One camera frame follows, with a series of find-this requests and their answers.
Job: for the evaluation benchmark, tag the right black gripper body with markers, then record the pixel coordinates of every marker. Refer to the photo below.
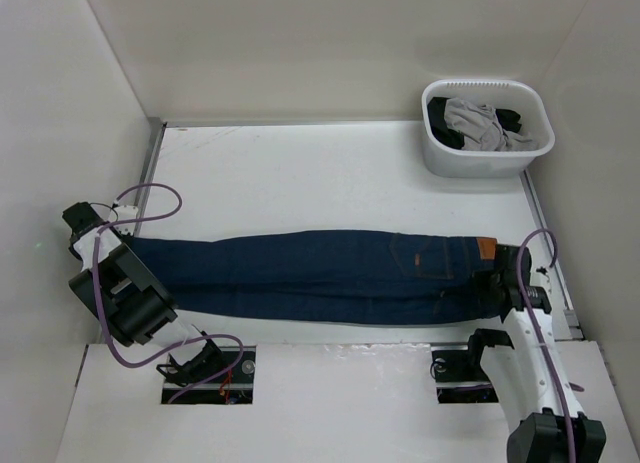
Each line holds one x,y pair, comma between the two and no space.
494,278

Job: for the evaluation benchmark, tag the dark blue denim trousers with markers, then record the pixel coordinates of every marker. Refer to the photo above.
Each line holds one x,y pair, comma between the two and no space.
356,277

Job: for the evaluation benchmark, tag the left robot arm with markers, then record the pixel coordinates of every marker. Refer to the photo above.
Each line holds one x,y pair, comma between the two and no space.
92,238

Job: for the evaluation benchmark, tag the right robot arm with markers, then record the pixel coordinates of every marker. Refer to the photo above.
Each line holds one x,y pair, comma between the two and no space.
545,419

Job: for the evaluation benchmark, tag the grey garment in basket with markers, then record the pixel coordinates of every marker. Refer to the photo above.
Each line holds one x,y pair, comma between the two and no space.
484,128

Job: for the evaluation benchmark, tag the white plastic laundry basket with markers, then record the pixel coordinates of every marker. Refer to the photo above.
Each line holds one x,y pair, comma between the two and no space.
513,95

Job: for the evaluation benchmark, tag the black garment in basket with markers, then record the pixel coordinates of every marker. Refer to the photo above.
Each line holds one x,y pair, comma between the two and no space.
435,112

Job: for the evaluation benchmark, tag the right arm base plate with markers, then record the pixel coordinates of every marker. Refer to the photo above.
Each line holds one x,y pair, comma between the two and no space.
458,379

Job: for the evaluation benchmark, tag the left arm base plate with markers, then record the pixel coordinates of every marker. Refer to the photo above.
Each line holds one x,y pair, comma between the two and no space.
236,387

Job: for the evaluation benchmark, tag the left aluminium table rail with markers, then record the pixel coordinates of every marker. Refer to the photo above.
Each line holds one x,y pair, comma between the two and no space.
145,173

